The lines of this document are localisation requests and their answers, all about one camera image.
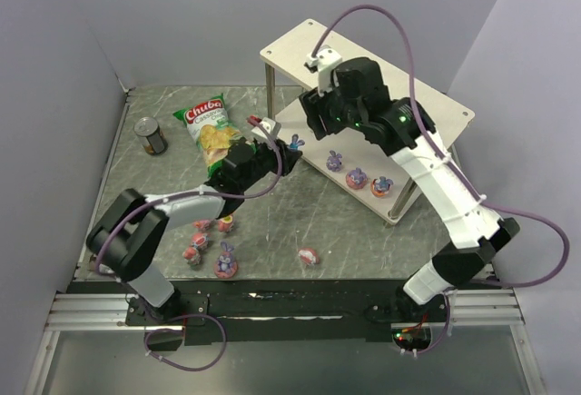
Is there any purple bunny blue ears toy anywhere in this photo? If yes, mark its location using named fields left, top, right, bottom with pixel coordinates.
left=289, top=133, right=305, bottom=151

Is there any small purple bunny head toy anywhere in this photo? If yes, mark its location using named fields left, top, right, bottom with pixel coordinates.
left=326, top=150, right=343, bottom=173

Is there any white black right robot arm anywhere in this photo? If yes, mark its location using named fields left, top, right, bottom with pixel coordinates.
left=300, top=55, right=520, bottom=306

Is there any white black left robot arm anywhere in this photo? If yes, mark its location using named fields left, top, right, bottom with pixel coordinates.
left=85, top=140, right=302, bottom=321

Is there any white wooden two-tier shelf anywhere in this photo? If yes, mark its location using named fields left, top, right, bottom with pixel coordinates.
left=259, top=17, right=477, bottom=226

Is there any green Chuba chips bag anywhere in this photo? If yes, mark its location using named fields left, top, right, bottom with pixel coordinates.
left=172, top=94, right=246, bottom=177

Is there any pink cup toy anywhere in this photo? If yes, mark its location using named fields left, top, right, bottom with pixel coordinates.
left=217, top=215, right=234, bottom=233

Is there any pink striped bunny toy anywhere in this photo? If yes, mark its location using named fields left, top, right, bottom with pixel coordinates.
left=191, top=232, right=210, bottom=251

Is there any pink white cupcake toy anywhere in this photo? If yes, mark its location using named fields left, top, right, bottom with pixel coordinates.
left=298, top=248, right=320, bottom=266

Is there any purple bunny pink base toy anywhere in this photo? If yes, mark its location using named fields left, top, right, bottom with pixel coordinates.
left=213, top=241, right=238, bottom=279

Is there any pink bunny red bow toy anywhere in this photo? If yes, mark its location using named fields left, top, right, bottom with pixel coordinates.
left=182, top=247, right=202, bottom=266

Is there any dark soda can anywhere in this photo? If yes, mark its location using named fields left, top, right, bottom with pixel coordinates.
left=133, top=117, right=168, bottom=155

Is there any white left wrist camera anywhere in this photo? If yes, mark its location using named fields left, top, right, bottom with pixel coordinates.
left=247, top=115, right=281, bottom=142

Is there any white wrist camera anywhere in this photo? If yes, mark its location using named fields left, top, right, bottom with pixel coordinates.
left=304, top=45, right=343, bottom=96
left=247, top=115, right=281, bottom=142

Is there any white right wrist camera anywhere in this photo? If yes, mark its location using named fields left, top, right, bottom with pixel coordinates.
left=304, top=45, right=343, bottom=96

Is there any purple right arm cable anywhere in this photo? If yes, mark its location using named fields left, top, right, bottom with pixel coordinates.
left=308, top=4, right=571, bottom=355

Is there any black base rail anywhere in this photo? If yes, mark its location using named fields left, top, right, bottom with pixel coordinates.
left=125, top=279, right=451, bottom=346

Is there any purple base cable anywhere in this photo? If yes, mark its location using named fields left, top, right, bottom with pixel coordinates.
left=143, top=315, right=228, bottom=373

